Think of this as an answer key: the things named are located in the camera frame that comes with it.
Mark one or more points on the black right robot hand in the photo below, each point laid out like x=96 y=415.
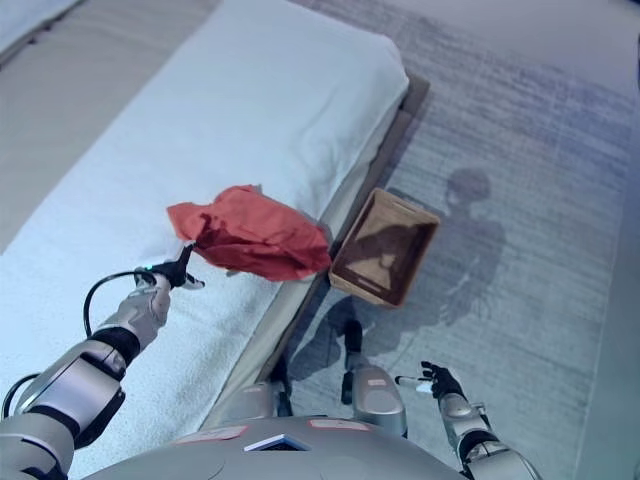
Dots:
x=440 y=378

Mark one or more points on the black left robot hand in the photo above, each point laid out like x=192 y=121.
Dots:
x=172 y=274

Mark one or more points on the red cloth garment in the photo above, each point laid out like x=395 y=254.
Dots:
x=255 y=235

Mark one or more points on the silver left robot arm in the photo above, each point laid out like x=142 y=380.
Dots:
x=82 y=367

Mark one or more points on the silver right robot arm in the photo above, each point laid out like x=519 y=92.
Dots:
x=482 y=440

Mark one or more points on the brown woven basket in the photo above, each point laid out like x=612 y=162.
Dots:
x=385 y=247

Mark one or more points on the silver right robot leg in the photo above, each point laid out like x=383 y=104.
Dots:
x=372 y=385

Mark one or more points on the silver robot leg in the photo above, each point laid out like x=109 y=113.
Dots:
x=267 y=399
x=372 y=385

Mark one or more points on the white mattress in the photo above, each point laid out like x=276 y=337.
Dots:
x=200 y=165

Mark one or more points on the silver left robot leg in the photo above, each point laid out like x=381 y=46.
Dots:
x=267 y=399

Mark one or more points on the silver robot torso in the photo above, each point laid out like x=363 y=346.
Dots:
x=280 y=450

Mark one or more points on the grey striped rug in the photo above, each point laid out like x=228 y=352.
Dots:
x=500 y=200

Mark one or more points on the brown bed frame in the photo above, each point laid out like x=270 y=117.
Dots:
x=345 y=210

